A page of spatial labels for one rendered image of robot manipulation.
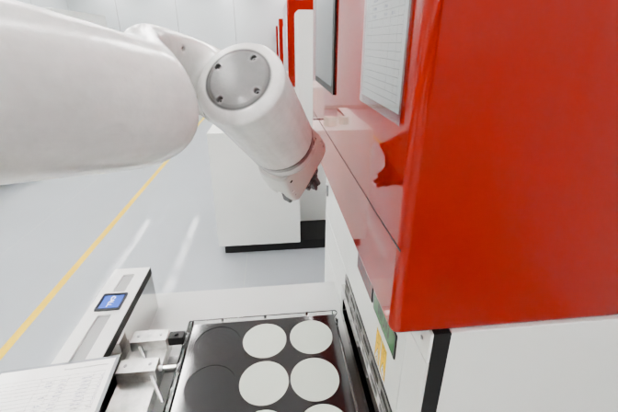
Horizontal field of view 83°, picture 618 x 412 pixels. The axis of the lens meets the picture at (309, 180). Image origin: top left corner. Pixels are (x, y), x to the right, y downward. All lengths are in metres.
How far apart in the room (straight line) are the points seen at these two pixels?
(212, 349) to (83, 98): 0.76
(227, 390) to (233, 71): 0.65
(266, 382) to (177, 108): 0.67
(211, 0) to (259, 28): 1.11
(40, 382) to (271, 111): 0.70
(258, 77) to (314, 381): 0.65
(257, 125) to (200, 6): 8.27
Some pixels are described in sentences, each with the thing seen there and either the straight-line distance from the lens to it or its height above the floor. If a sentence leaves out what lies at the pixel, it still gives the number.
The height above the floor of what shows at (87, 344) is 0.96.
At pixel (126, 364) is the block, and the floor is 0.91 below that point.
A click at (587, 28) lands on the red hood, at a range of 0.40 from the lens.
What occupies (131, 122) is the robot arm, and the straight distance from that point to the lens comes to 0.22.
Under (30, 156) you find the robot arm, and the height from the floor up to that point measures 1.49.
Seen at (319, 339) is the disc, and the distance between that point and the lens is 0.89.
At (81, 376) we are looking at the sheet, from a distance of 0.85.
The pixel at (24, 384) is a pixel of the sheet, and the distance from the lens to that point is 0.89.
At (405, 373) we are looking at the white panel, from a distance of 0.60.
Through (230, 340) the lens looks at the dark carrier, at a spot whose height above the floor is 0.90.
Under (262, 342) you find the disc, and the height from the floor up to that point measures 0.90.
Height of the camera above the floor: 1.54
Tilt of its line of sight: 22 degrees down
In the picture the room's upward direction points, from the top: straight up
